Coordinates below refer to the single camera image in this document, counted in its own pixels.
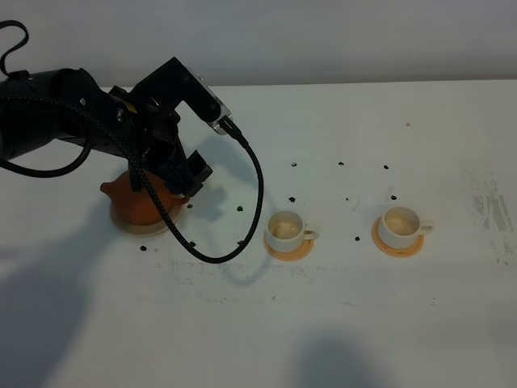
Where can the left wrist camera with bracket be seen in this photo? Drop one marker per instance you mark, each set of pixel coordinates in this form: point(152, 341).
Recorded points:
point(173, 83)

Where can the white teacup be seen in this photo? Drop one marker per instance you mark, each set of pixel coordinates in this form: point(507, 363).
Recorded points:
point(400, 227)
point(287, 230)

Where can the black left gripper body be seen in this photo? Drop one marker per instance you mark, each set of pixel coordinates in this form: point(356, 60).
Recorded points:
point(155, 142)

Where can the cream teapot saucer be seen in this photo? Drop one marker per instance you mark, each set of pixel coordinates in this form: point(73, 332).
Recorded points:
point(144, 231)

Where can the brown clay teapot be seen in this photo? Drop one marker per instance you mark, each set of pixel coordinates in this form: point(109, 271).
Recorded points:
point(137, 207)

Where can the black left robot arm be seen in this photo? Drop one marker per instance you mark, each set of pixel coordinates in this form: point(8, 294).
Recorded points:
point(69, 106)

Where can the white left teacup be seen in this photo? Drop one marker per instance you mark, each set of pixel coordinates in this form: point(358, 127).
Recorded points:
point(287, 230)

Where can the white right teacup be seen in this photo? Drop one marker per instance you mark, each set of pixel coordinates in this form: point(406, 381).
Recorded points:
point(400, 227)

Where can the orange left coaster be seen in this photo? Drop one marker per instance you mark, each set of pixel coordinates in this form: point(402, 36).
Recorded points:
point(302, 251)

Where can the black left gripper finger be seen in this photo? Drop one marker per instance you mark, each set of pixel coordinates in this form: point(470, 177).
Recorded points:
point(185, 176)

